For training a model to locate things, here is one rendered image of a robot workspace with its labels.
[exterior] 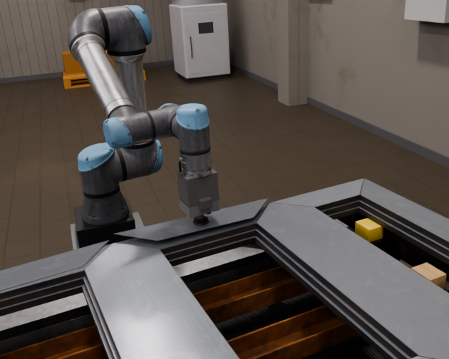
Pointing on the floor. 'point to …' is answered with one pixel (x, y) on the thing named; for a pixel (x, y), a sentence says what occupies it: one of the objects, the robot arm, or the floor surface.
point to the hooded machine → (200, 39)
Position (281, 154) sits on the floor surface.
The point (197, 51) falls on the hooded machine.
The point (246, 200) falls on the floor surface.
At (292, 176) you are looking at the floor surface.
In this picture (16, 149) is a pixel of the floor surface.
